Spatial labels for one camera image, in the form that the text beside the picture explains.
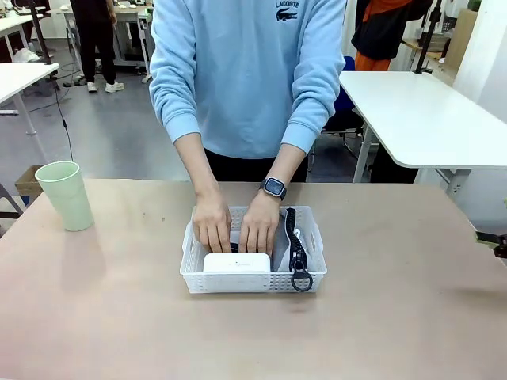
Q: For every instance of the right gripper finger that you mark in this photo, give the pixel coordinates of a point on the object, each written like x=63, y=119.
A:
x=489, y=238
x=502, y=249

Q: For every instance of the white rectangular electronic device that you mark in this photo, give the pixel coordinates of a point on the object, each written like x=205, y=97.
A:
x=237, y=263

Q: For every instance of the person's left forearm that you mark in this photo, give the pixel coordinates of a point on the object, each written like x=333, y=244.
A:
x=283, y=162

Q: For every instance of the person's right forearm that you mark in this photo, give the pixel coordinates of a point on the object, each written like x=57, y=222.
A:
x=200, y=170

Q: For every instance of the white perforated plastic basket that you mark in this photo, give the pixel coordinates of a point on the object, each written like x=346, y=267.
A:
x=237, y=283

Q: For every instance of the person's left hand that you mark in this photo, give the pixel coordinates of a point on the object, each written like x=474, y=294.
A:
x=259, y=225

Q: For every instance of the person's right hand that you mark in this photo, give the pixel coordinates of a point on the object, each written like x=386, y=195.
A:
x=212, y=223

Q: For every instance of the large white table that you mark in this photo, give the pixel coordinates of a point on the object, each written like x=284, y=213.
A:
x=420, y=115

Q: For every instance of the blue office chair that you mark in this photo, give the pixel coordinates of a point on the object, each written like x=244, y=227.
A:
x=344, y=107

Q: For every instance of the light wooden cabinet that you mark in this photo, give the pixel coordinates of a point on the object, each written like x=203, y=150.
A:
x=461, y=35

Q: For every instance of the grey pouch with black zipper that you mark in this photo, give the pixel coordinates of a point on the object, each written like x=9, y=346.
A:
x=282, y=253

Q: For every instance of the black tripod stand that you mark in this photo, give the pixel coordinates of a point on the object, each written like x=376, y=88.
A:
x=428, y=35

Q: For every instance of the black smartwatch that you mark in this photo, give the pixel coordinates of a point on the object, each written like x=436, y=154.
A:
x=274, y=187

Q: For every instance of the person in orange clothes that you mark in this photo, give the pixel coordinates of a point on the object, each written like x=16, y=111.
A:
x=380, y=31

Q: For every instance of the person in light blue sweatshirt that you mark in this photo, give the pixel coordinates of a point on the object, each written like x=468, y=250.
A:
x=245, y=79

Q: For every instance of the grey workbench on wheels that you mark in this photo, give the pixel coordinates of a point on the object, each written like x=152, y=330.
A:
x=132, y=23

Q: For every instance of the light green plastic cup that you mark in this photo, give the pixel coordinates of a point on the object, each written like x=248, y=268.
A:
x=67, y=198

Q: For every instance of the person in black clothes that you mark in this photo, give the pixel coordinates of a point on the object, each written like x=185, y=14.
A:
x=97, y=39

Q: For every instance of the brown cardboard box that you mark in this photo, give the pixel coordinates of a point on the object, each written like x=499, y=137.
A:
x=28, y=182

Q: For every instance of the black pole stand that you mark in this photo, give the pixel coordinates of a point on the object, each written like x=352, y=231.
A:
x=41, y=35

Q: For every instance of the white table with grey leg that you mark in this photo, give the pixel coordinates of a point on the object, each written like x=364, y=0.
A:
x=20, y=79

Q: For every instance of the white plastic bag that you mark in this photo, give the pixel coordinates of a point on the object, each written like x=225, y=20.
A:
x=25, y=55

